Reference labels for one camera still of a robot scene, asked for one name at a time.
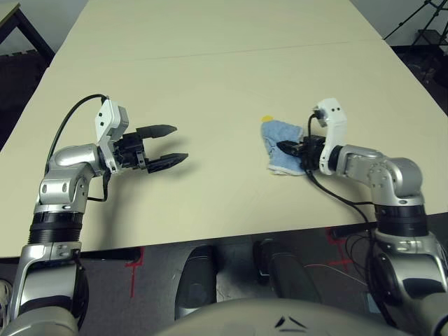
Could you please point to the light blue terry rag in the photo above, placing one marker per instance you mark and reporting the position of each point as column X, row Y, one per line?
column 280, row 131

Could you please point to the beige black-framed side table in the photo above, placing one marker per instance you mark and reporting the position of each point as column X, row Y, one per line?
column 33, row 33

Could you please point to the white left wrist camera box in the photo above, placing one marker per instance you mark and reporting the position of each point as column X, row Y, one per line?
column 105, row 119

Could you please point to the grey robot left leg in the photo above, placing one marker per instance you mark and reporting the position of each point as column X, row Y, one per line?
column 196, row 280

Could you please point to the black jagged-edge foam mat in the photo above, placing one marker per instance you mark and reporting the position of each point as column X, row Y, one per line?
column 21, row 87

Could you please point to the grey robot right leg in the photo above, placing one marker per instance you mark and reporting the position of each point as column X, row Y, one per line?
column 287, row 269

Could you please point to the small grey floor box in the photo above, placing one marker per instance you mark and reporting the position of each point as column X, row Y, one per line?
column 371, row 302

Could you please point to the grey robot torso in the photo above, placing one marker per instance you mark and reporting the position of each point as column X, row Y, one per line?
column 273, row 318

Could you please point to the white sneaker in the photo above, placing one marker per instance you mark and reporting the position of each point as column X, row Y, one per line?
column 4, row 295

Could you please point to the black step stand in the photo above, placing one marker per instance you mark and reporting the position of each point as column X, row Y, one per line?
column 428, row 36

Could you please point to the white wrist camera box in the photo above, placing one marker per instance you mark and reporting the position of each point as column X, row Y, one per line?
column 334, row 115
column 105, row 119

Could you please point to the round yellow liquid spot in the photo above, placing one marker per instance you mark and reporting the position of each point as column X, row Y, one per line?
column 268, row 118

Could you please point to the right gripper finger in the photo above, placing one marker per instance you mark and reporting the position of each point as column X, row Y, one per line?
column 288, row 147

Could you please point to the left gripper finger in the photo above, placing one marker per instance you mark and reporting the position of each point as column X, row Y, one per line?
column 157, row 131
column 168, row 161

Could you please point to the black tripod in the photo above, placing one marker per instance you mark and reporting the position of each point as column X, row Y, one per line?
column 406, row 22

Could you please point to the grey robot leg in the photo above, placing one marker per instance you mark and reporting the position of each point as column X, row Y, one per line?
column 287, row 269
column 196, row 280

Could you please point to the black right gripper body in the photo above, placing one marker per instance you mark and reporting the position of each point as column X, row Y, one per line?
column 311, row 150

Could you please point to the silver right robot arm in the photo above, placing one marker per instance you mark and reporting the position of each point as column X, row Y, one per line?
column 402, row 175

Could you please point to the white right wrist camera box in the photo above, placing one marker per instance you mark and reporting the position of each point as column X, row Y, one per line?
column 334, row 115

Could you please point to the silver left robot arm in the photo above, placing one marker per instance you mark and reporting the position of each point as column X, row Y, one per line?
column 63, row 161

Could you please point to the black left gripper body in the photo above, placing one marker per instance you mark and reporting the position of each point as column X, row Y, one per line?
column 131, row 150

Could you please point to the black floor mat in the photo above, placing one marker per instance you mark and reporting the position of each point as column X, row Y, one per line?
column 425, row 70

